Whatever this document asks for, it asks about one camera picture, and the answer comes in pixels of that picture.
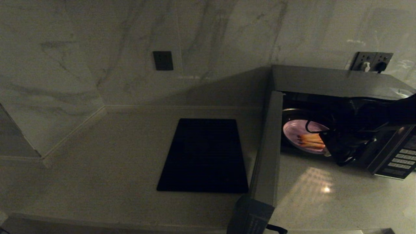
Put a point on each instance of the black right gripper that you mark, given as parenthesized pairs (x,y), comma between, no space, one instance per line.
(344,146)

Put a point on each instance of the purple round plate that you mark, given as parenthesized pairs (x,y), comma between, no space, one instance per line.
(292,130)

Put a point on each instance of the silver microwave oven housing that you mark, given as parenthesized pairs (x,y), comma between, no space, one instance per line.
(325,79)

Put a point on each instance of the black glass microwave door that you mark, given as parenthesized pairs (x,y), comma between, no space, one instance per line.
(268,156)

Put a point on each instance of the orange french fry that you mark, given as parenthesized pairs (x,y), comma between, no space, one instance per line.
(308,136)
(311,141)
(313,146)

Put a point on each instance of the black glass induction cooktop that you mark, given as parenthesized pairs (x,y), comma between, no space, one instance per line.
(203,156)

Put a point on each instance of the white cabinet door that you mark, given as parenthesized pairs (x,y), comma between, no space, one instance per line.
(13,227)

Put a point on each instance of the dark grey wall socket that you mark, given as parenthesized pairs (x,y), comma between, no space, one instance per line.
(359,59)
(163,60)
(384,58)

